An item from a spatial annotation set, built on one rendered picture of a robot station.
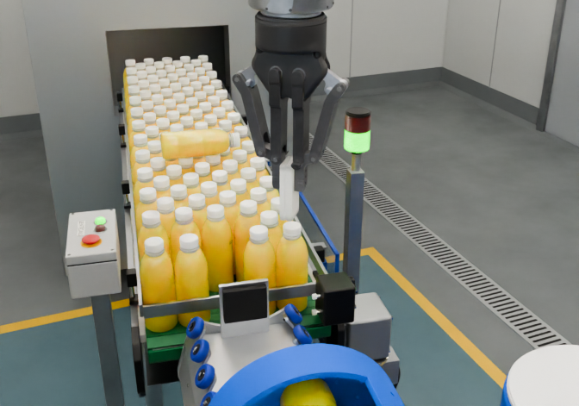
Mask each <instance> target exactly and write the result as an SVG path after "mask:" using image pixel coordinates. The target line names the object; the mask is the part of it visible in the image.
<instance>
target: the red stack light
mask: <svg viewBox="0 0 579 406"><path fill-rule="evenodd" d="M370 119H371V115H369V116H367V117H365V118H354V117H350V116H348V115H347V114H345V130H346V131H347V132H349V133H353V134H364V133H367V132H369V131H370Z"/></svg>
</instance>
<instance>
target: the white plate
mask: <svg viewBox="0 0 579 406"><path fill-rule="evenodd" d="M507 396H508V399H509V402H510V404H511V406H579V346H578V345H556V346H549V347H542V348H539V349H536V350H533V351H531V352H529V353H527V354H525V355H523V356H522V357H520V358H519V359H518V360H517V361H516V362H515V363H514V364H513V366H512V367H511V369H510V371H509V374H508V376H507Z"/></svg>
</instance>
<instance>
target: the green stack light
mask: <svg viewBox="0 0 579 406"><path fill-rule="evenodd" d="M344 149H345V150H346V151H348V152H352V153H363V152H366V151H368V150H369V149H370V131H369V132H367V133H364V134H353V133H349V132H347V131H346V130H345V139H344Z"/></svg>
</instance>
